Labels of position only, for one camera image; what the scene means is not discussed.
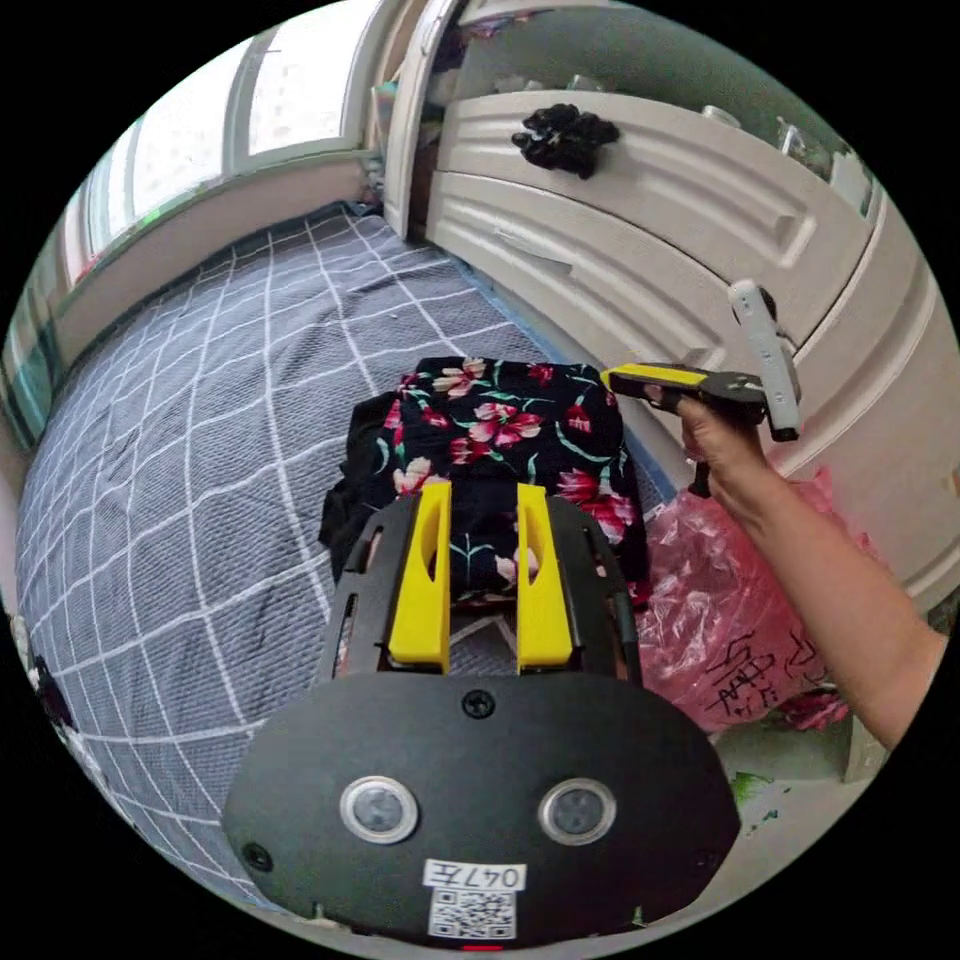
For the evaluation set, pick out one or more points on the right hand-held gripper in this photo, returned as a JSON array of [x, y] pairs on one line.
[[731, 391]]

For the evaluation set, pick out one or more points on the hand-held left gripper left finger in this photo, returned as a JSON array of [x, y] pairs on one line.
[[420, 592]]

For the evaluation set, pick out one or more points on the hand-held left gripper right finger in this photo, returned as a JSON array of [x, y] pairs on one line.
[[544, 600]]

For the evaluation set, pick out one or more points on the floral pants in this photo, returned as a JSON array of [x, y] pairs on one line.
[[510, 427]]

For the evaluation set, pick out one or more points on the person's right forearm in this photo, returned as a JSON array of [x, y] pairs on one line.
[[840, 600]]

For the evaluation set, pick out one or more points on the person's right hand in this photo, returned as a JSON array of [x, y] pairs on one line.
[[731, 457]]

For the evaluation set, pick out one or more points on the white cupboard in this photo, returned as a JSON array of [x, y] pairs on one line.
[[637, 225]]

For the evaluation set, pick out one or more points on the pink plastic bag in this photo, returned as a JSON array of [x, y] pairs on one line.
[[712, 600]]

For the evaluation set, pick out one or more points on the bed with grey checked sheet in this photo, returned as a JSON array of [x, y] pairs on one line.
[[187, 450]]

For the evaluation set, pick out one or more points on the green striped curtain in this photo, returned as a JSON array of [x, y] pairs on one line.
[[30, 375]]

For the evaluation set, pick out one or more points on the window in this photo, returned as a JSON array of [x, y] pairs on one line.
[[300, 82]]

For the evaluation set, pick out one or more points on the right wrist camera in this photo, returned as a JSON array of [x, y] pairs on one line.
[[769, 360]]

